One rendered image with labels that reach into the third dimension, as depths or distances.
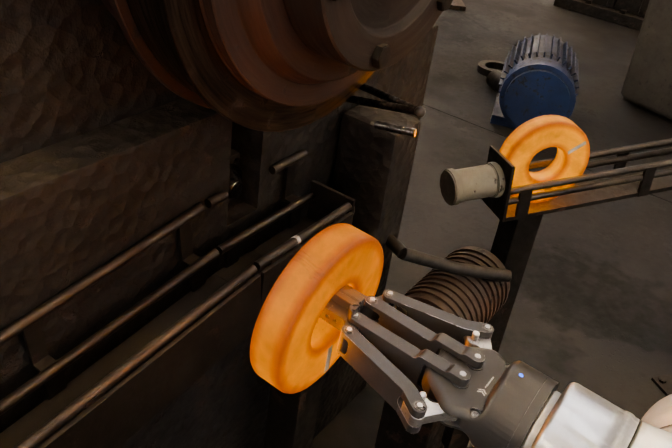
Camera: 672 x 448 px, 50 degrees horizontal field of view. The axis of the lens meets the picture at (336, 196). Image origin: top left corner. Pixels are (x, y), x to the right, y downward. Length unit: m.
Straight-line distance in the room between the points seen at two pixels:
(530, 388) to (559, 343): 1.46
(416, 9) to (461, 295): 0.55
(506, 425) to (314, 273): 0.18
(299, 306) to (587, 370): 1.47
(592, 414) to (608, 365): 1.47
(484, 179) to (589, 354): 0.93
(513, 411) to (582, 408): 0.05
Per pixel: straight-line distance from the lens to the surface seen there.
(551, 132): 1.22
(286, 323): 0.58
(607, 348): 2.08
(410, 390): 0.56
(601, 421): 0.56
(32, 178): 0.74
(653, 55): 3.56
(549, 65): 2.89
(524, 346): 1.98
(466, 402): 0.57
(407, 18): 0.78
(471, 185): 1.18
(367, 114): 1.07
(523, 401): 0.56
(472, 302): 1.21
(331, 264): 0.58
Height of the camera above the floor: 1.25
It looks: 31 degrees down
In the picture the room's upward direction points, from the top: 8 degrees clockwise
